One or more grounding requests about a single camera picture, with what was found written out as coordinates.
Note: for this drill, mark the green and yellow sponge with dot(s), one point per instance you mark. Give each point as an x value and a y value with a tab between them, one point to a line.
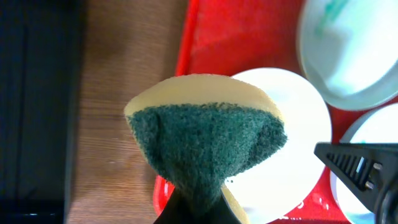
197	130

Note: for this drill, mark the light blue plate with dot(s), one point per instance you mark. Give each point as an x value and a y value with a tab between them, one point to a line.
376	126

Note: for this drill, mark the mint green plate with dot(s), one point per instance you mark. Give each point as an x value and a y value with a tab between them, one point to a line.
348	51

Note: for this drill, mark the black plastic tray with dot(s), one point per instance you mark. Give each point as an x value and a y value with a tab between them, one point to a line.
41	58

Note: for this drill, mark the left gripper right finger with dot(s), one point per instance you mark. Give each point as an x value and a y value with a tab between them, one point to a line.
369	170

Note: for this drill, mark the white plate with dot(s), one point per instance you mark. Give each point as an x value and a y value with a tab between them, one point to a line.
278	185

